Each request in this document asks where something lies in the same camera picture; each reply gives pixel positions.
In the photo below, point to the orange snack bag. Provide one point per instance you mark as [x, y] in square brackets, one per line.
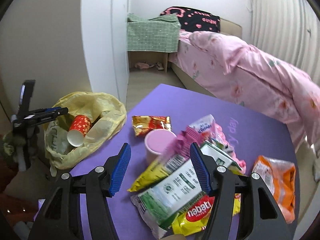
[279, 176]

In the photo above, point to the pink long candy wrapper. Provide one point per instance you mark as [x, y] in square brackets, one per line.
[178, 150]

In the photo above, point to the yellow plastic trash bag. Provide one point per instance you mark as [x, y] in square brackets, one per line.
[92, 119]

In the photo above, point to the purple table mat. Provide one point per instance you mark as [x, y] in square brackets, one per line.
[251, 133]

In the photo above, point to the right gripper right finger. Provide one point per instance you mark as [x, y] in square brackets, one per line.
[260, 216]

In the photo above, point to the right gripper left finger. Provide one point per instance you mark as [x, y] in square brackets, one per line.
[60, 215]

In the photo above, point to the yellow nabati wafer wrapper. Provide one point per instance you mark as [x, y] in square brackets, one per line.
[195, 219]

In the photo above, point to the black pink heart pillow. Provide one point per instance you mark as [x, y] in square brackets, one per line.
[192, 20]

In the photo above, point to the beige headboard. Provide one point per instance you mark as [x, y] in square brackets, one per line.
[229, 28]

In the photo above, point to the red paper cup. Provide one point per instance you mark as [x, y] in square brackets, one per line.
[79, 128]

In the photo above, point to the white pleated curtain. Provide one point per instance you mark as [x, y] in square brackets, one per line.
[288, 30]

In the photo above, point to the pink cylindrical container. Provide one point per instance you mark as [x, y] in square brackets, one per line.
[156, 142]

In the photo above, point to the pink floral bed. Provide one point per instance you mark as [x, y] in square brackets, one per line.
[234, 71]

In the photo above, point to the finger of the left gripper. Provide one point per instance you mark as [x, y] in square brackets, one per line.
[35, 119]
[42, 110]

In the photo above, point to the white green snack bag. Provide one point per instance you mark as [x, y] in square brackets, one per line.
[159, 204]

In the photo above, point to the pink caterpillar toy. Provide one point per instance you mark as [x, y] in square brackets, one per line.
[223, 144]

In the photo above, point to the yellow green snack bag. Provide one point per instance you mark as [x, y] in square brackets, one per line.
[155, 172]

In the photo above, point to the green checked cloth nightstand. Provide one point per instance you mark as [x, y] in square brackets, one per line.
[150, 41]

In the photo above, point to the red gold snack packet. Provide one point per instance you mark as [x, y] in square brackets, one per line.
[143, 124]

